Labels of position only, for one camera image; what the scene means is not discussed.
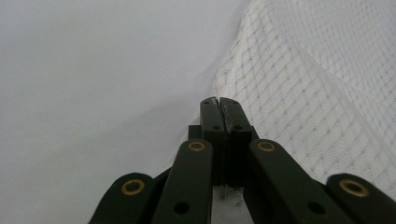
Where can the white checked cloth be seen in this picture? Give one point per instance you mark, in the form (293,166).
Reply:
(311,93)

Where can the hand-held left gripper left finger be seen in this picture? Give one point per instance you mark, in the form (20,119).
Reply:
(213,130)

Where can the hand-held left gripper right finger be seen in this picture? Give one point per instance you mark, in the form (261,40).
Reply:
(238,130)

